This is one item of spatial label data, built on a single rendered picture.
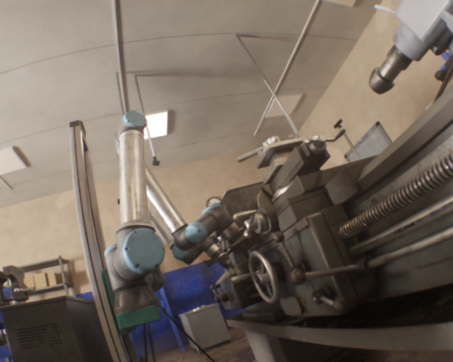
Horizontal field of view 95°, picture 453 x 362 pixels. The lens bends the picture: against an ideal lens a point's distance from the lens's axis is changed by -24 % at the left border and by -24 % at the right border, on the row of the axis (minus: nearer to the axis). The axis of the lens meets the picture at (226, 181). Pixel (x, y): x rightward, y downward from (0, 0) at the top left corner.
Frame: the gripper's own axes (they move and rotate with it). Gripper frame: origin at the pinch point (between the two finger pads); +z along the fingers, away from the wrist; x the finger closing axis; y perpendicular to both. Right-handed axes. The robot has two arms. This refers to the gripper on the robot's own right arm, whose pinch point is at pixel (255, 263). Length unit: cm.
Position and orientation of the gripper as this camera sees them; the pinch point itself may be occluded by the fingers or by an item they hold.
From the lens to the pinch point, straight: 129.1
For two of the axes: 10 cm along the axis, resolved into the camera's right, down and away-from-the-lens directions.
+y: -6.8, 5.0, -5.4
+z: 6.2, 7.8, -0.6
